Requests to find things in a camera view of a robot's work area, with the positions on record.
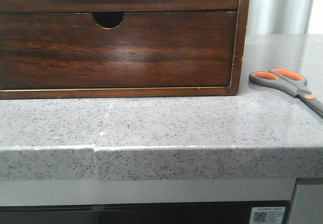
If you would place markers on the white QR code sticker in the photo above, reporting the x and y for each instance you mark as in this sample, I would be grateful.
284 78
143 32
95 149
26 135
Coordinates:
267 215

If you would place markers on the grey orange scissors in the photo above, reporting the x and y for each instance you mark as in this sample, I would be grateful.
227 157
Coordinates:
288 82

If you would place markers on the white cabinet door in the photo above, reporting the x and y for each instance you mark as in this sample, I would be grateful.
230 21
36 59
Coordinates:
307 201

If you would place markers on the dark wooden drawer cabinet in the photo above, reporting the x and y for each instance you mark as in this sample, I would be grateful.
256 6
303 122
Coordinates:
112 19

